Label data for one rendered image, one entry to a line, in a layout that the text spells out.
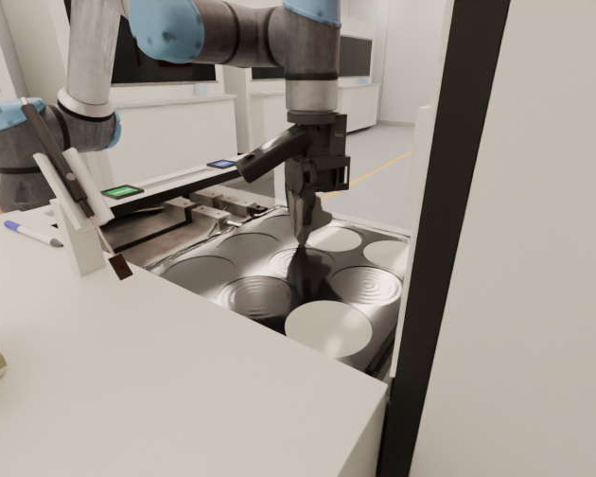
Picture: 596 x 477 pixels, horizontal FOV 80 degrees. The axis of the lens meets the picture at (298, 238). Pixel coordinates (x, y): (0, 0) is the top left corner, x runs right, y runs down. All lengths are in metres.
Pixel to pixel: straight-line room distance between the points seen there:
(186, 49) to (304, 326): 0.35
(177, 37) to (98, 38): 0.47
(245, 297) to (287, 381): 0.22
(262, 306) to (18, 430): 0.26
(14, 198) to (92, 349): 0.69
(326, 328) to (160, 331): 0.18
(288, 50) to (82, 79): 0.55
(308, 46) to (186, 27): 0.15
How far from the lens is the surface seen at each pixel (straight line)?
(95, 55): 0.93
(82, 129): 1.01
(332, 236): 0.64
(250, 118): 5.18
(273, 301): 0.47
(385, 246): 0.62
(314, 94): 0.51
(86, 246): 0.45
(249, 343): 0.31
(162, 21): 0.47
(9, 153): 0.98
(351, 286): 0.50
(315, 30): 0.51
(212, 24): 0.50
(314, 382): 0.28
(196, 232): 0.73
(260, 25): 0.56
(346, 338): 0.41
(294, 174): 0.55
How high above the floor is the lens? 1.17
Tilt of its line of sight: 25 degrees down
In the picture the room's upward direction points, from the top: straight up
